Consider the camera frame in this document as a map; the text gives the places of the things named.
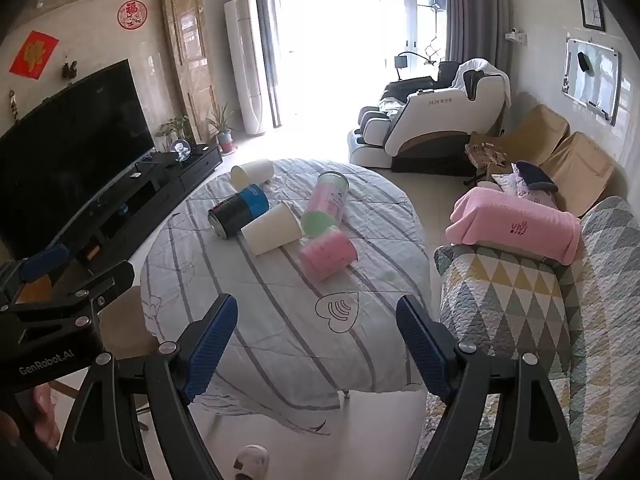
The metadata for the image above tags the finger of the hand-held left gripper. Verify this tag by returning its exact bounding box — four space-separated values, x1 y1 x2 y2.
0 243 71 312
9 260 136 322

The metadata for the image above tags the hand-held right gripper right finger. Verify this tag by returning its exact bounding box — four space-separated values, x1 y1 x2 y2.
395 294 584 480

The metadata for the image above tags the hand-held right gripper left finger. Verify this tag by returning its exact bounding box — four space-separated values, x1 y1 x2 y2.
60 293 239 480

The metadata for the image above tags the large white cup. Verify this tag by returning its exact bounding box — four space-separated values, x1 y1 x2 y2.
241 201 305 257

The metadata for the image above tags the black and blue cup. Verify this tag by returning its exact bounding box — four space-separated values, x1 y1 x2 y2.
207 183 270 240

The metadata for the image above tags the pink and green tall cup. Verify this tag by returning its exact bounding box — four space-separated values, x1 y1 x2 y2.
300 170 349 238

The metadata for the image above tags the small white cup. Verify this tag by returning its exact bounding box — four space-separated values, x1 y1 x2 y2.
230 158 275 190

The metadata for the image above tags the person's left hand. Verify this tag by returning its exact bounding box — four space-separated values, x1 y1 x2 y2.
29 383 62 442

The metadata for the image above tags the beige stool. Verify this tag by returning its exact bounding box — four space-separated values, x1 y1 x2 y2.
96 284 162 362

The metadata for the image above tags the table with striped cloth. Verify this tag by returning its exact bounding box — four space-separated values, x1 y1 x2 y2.
139 158 432 434

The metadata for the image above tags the black flat television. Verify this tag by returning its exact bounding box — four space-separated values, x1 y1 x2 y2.
0 59 156 262

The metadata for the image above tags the sofa with patterned quilt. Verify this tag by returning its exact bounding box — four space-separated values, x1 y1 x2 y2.
433 195 640 480

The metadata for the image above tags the black television stand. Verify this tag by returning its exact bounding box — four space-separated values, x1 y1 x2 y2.
47 142 224 263

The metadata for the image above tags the white slipper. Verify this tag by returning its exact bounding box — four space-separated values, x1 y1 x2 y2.
233 443 271 480

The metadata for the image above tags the pink blanket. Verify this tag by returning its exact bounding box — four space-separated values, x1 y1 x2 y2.
445 186 582 266

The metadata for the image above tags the leafy potted plant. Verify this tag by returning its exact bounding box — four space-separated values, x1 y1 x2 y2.
154 115 192 153

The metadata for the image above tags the floral pillow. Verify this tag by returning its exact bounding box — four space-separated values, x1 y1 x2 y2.
491 165 557 207

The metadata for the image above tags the potted plant in pink pot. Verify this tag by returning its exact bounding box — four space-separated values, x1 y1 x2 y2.
206 104 239 154

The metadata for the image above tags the cardboard box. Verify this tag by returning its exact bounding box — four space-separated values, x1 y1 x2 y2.
464 131 512 169

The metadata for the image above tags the dark blue cushion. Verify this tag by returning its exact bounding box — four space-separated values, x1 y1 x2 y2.
515 160 559 192

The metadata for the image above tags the white massage chair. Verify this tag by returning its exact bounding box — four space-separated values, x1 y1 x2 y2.
347 59 512 177

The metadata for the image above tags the beige sofa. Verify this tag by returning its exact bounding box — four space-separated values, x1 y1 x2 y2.
469 104 629 219

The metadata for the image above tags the white standing air conditioner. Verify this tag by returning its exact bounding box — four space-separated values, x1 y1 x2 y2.
223 0 269 136

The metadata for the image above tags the white towel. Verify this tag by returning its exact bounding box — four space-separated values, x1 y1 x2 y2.
459 58 497 82

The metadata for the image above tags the black floor lamp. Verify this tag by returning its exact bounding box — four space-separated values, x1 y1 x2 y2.
393 51 440 81

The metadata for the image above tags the grey striped curtain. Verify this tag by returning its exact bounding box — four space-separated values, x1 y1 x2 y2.
443 0 512 69

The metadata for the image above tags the red diamond wall paper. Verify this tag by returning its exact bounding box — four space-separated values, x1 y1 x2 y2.
9 30 60 80

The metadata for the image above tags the round red wall decoration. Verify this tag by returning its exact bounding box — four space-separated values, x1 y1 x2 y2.
117 0 143 29

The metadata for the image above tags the wall whiteboard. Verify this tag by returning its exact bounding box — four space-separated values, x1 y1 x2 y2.
564 35 621 127

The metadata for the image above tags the large black picture frame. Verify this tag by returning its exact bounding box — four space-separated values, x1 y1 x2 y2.
578 0 607 32

